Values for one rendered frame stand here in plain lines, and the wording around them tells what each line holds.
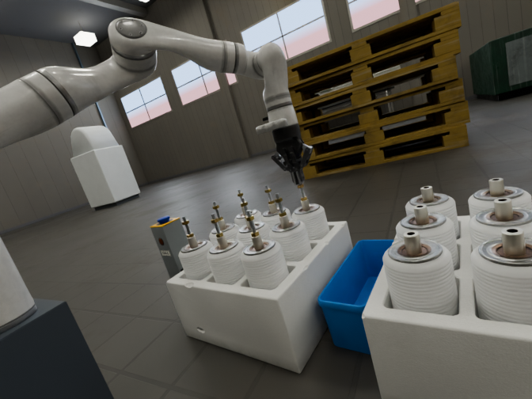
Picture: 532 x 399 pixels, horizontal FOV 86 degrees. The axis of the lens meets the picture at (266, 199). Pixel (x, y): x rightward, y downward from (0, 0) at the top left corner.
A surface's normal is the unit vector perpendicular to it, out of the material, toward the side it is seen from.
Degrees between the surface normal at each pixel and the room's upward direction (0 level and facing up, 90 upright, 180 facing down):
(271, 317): 90
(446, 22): 90
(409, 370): 90
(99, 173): 90
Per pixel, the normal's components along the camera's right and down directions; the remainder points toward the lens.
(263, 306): -0.56, 0.33
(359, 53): -0.33, 0.29
